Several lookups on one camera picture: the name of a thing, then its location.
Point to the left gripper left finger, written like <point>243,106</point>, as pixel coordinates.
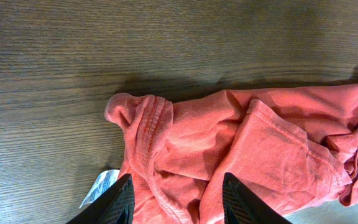
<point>115,206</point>

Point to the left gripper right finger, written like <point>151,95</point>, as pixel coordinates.
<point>242,206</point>

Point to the red orange printed t-shirt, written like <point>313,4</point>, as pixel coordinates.
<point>295,148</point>

